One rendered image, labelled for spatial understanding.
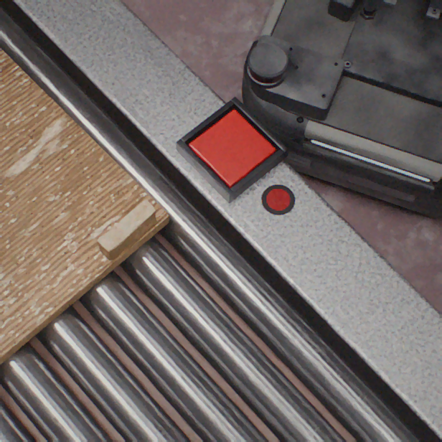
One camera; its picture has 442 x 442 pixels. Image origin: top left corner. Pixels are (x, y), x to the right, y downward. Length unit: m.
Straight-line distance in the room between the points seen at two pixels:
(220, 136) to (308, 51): 0.85
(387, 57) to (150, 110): 0.91
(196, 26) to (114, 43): 1.13
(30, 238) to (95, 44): 0.23
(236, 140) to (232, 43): 1.19
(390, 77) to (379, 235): 0.32
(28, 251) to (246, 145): 0.23
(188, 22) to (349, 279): 1.31
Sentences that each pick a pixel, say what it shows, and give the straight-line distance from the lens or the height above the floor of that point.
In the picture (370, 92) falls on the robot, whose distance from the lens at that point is 1.81.
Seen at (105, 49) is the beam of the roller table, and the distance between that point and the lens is 1.02.
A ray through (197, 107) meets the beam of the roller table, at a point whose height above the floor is 0.92.
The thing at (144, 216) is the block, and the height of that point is 0.96.
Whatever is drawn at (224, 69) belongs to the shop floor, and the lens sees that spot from 2.09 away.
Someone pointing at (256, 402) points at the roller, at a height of 0.91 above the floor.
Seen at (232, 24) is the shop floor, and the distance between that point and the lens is 2.15.
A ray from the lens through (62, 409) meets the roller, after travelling 0.87.
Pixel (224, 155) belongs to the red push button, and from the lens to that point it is 0.94.
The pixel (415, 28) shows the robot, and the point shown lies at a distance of 1.88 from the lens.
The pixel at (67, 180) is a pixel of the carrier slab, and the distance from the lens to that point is 0.93.
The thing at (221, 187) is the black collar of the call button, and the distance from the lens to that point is 0.92.
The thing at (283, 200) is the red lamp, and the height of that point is 0.92.
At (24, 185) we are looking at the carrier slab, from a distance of 0.93.
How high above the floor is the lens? 1.76
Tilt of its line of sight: 66 degrees down
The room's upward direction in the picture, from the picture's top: 4 degrees clockwise
